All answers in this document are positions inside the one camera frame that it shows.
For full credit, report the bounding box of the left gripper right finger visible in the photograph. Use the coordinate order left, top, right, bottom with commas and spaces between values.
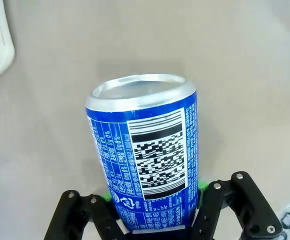
191, 171, 285, 240

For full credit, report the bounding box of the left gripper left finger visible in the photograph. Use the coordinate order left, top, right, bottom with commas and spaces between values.
43, 189, 126, 240

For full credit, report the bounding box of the blue drink can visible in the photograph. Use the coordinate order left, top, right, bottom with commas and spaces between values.
84, 73, 200, 231

